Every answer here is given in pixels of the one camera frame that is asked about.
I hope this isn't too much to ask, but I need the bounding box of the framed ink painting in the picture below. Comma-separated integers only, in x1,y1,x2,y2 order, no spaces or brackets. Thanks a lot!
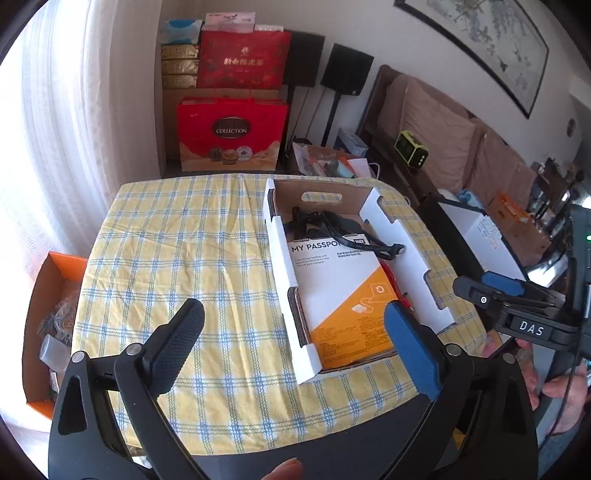
394,0,550,120

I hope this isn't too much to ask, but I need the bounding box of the person's right hand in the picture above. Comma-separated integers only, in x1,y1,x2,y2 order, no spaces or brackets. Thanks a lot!
515,340,591,435

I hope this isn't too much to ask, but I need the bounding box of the blue white tissue pack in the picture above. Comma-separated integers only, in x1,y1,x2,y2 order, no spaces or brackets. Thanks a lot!
161,19,204,46

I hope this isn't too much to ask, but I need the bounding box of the brown sofa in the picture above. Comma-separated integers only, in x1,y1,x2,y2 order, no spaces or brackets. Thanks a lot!
359,65,573,278

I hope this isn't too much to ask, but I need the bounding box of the black speaker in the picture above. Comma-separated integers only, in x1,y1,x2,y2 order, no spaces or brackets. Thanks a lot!
283,31,325,88
320,44,375,97

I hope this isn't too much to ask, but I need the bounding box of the black cable bundle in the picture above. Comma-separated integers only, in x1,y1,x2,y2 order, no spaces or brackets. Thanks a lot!
284,205,370,241

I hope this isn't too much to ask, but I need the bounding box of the person's left hand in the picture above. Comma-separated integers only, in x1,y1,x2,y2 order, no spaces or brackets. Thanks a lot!
263,457,305,480

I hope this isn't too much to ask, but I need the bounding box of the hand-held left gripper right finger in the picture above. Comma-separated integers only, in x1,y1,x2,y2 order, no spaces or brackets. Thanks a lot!
379,300,539,480

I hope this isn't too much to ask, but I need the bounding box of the orange white hard drive box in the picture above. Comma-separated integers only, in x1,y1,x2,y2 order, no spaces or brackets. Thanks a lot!
286,233,399,370

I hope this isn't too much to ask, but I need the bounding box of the dark gripper cable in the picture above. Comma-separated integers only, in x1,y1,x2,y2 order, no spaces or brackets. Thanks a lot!
542,355,585,444

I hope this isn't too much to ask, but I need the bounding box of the white pink packet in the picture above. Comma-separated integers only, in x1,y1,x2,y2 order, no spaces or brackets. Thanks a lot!
203,11,257,33

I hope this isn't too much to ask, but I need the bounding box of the cluttered cardboard box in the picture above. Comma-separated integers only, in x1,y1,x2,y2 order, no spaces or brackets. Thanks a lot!
292,141,380,179

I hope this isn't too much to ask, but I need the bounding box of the blue white carton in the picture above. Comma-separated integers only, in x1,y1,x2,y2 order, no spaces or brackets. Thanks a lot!
336,128,369,158

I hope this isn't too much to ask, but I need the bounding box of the cardboard tray box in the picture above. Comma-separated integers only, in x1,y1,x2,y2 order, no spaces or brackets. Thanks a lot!
262,178,458,386

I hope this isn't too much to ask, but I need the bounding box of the red floral gift bag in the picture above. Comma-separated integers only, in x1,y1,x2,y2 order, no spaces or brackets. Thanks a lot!
198,30,293,90

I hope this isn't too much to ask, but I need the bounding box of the yellow checked tablecloth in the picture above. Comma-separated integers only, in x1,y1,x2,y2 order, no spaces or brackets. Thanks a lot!
71,173,490,455

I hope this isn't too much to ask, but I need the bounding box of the dark clutter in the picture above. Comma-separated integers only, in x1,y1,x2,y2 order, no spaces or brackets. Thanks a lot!
531,159,585,222

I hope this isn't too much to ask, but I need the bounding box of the orange open box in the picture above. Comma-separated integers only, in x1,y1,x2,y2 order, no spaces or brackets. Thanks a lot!
25,251,89,420

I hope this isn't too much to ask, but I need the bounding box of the large white storage box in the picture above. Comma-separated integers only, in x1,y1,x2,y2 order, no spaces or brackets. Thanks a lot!
416,191,529,282

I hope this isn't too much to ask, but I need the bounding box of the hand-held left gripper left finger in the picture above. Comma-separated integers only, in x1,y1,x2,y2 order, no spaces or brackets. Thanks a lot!
48,299,206,480

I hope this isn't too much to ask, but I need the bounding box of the large beige sofa cushion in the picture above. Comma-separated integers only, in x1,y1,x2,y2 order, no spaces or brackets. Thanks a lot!
401,90,478,188

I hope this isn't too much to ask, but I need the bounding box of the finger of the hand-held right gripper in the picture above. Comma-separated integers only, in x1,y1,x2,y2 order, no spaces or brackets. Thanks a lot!
452,276,568,330
480,271,566,308

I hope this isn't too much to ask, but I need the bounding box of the lime green portable device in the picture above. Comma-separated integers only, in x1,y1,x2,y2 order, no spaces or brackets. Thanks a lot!
394,130,429,171

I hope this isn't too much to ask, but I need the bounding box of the red Collection gift box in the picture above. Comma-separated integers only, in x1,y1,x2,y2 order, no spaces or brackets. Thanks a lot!
177,97,289,172

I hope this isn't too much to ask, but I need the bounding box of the white curtain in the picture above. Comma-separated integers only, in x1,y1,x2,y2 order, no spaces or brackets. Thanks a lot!
0,0,164,278

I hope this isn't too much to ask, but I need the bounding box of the gold box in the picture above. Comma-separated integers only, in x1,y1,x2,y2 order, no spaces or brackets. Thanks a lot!
161,59,199,76
161,74,199,90
161,44,200,62

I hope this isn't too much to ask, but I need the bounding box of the brown orange carton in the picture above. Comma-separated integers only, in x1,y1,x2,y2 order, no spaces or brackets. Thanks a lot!
487,191,552,266

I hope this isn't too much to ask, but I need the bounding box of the black speaker stand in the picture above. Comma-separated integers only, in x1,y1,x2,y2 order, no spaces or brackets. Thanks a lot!
286,85,297,174
323,92,342,147

